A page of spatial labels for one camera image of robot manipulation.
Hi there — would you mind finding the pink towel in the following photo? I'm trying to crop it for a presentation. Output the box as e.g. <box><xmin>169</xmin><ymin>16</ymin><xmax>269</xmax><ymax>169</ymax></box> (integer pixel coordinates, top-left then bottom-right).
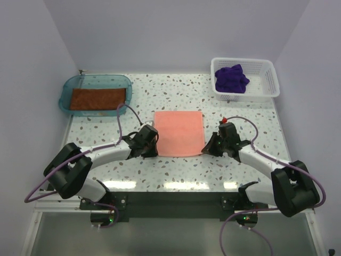
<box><xmin>154</xmin><ymin>111</ymin><xmax>205</xmax><ymax>157</ymax></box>

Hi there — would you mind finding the brown towel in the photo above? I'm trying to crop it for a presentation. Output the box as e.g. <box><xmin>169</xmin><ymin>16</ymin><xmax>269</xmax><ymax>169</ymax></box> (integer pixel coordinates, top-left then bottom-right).
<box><xmin>69</xmin><ymin>88</ymin><xmax>126</xmax><ymax>111</ymax></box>

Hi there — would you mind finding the aluminium frame rail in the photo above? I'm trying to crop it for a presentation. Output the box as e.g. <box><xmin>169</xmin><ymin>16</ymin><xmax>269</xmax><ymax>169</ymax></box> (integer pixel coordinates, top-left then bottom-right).
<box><xmin>34</xmin><ymin>190</ymin><xmax>315</xmax><ymax>214</ymax></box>

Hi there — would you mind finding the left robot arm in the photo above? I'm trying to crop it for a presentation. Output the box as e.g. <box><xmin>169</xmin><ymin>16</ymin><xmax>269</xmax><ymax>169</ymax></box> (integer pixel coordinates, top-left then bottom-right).
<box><xmin>43</xmin><ymin>124</ymin><xmax>159</xmax><ymax>210</ymax></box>

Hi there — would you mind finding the white plastic basket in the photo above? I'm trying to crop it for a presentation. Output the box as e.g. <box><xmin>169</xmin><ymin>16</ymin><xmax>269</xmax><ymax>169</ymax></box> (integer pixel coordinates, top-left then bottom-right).
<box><xmin>210</xmin><ymin>57</ymin><xmax>280</xmax><ymax>102</ymax></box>

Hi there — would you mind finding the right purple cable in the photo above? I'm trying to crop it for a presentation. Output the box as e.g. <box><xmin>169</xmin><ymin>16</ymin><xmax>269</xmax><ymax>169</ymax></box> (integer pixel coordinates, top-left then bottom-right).
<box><xmin>218</xmin><ymin>116</ymin><xmax>327</xmax><ymax>256</ymax></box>

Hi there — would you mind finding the purple cable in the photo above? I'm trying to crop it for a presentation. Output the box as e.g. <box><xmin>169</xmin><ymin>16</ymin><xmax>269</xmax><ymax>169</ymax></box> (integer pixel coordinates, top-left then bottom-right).
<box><xmin>218</xmin><ymin>116</ymin><xmax>327</xmax><ymax>256</ymax></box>
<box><xmin>23</xmin><ymin>103</ymin><xmax>146</xmax><ymax>229</ymax></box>

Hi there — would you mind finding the purple towel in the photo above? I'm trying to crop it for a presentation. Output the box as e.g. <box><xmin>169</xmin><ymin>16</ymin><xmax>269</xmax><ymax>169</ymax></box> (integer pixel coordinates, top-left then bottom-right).
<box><xmin>215</xmin><ymin>64</ymin><xmax>250</xmax><ymax>94</ymax></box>

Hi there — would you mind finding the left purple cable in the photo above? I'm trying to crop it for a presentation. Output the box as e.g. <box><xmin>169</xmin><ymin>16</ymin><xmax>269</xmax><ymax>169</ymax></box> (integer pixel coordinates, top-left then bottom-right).
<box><xmin>23</xmin><ymin>103</ymin><xmax>146</xmax><ymax>229</ymax></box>

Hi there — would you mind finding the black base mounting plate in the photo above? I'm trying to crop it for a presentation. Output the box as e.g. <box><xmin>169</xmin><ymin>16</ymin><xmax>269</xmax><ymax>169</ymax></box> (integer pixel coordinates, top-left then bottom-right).
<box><xmin>79</xmin><ymin>191</ymin><xmax>268</xmax><ymax>222</ymax></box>

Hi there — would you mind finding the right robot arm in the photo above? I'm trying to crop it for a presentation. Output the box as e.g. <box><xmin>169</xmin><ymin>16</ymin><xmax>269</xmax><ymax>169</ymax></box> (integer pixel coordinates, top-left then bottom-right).
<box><xmin>201</xmin><ymin>122</ymin><xmax>326</xmax><ymax>217</ymax></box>

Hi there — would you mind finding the blue transparent plastic tray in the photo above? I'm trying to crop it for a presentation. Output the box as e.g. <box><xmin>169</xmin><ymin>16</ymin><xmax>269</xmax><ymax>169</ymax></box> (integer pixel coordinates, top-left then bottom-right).
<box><xmin>58</xmin><ymin>74</ymin><xmax>133</xmax><ymax>117</ymax></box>

